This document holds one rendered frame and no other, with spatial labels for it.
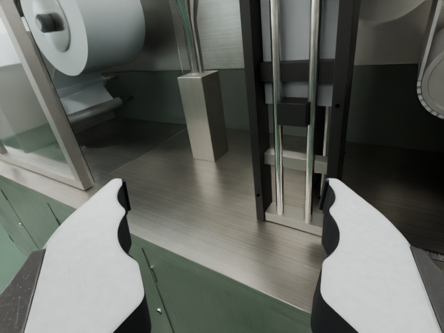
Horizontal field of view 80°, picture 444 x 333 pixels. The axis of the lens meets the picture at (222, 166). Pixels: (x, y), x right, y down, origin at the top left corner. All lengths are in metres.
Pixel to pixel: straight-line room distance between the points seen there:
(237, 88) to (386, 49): 0.48
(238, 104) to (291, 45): 0.61
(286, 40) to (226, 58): 0.58
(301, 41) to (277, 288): 0.40
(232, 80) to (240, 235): 0.63
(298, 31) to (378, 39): 0.44
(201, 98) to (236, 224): 0.38
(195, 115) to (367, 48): 0.51
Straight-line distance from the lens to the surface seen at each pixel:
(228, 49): 1.03
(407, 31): 0.88
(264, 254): 0.54
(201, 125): 0.83
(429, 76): 0.56
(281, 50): 0.47
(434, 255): 0.61
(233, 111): 1.08
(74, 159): 0.88
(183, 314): 0.87
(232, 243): 0.57
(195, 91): 0.81
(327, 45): 0.46
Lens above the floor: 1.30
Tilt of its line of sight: 29 degrees down
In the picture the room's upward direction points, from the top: 8 degrees counter-clockwise
